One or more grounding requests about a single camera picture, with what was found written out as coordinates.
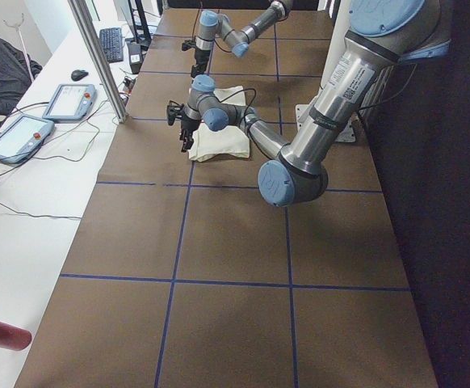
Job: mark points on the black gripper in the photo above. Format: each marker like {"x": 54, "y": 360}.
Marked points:
{"x": 187, "y": 126}
{"x": 200, "y": 56}

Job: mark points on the cream cat print shirt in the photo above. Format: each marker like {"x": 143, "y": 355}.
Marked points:
{"x": 229, "y": 141}

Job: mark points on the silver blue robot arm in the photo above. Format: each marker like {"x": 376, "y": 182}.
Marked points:
{"x": 213, "y": 25}
{"x": 380, "y": 34}

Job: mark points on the black power adapter box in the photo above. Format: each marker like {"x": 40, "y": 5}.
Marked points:
{"x": 135, "y": 57}

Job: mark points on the black keyboard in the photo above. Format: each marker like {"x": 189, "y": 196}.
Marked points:
{"x": 111, "y": 41}

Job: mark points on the far teach pendant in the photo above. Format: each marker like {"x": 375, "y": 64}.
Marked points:
{"x": 70, "y": 103}

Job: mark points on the teach pendant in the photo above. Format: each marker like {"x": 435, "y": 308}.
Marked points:
{"x": 70, "y": 103}
{"x": 23, "y": 137}

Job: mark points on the black computer mouse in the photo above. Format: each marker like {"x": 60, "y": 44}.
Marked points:
{"x": 77, "y": 75}

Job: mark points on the near teach pendant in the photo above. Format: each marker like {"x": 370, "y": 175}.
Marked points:
{"x": 23, "y": 137}

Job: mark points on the red bottle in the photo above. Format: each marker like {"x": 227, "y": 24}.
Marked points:
{"x": 14, "y": 338}

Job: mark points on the aluminium frame post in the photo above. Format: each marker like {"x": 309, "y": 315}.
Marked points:
{"x": 86, "y": 27}

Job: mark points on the white camera mast with base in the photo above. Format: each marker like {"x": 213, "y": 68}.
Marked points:
{"x": 339, "y": 13}

